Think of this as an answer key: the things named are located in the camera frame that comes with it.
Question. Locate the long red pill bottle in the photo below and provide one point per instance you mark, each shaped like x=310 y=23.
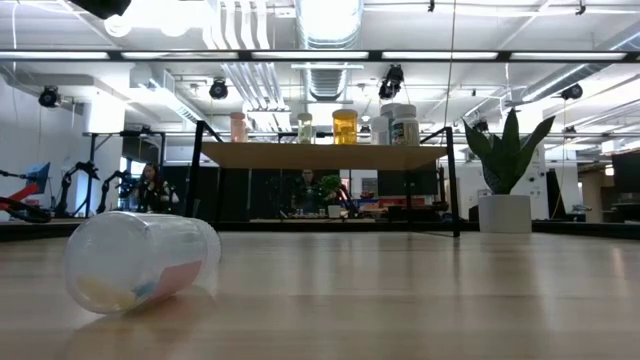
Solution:
x=238 y=129

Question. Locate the yellow-green pill bottle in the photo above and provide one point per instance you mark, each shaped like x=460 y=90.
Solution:
x=305 y=130

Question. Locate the amber bottle white cap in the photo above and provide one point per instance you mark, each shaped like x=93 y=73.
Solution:
x=345 y=129

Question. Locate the white medicine bottle white cap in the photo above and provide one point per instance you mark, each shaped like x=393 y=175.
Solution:
x=406 y=127

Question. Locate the black background robot arm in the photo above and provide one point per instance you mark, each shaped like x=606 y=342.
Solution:
x=64 y=192
x=107 y=190

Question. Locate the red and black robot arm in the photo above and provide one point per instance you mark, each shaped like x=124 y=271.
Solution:
x=22 y=197

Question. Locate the blue screen monitor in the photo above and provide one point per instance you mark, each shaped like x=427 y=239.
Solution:
x=39 y=177

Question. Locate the person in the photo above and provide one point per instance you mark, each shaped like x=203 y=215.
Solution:
x=150 y=190
x=307 y=190

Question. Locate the wide clear pill bottle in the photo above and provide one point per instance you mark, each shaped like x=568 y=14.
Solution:
x=135 y=260

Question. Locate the small plant in white pot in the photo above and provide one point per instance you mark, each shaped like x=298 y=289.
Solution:
x=331 y=186

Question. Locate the snake plant in white pot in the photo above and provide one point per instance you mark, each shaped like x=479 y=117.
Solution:
x=505 y=212

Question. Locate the black monitor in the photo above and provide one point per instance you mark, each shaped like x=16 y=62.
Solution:
x=626 y=172

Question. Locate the black ceiling camera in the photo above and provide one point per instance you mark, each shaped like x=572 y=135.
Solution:
x=391 y=82
x=218 y=89
x=48 y=96
x=571 y=91

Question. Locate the black background workstation frame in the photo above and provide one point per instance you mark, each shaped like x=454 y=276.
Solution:
x=92 y=170

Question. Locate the silver ventilation duct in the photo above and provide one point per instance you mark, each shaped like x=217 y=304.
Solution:
x=327 y=25

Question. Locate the wooden shelf black metal frame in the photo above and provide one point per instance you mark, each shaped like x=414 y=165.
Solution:
x=320 y=156

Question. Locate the black aluminium rig frame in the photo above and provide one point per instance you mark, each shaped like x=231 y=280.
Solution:
x=590 y=230

